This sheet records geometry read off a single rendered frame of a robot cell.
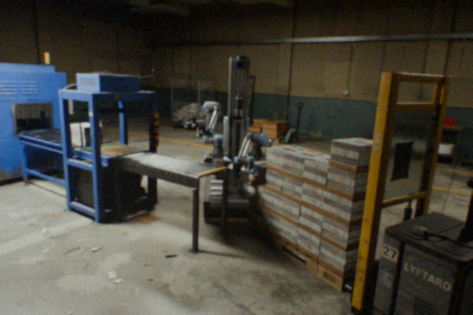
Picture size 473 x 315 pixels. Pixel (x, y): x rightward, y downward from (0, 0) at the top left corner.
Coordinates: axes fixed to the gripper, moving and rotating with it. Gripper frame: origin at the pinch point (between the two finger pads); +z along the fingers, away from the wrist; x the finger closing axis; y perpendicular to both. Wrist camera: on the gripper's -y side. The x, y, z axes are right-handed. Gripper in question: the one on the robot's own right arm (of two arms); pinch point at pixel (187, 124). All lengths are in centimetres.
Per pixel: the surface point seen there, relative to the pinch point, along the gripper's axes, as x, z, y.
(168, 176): -9, 44, 48
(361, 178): -193, 50, -4
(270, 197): -110, -1, 56
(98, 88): 108, 23, -21
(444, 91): -233, 36, -82
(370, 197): -202, 89, -3
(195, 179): -44, 51, 40
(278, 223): -126, 6, 78
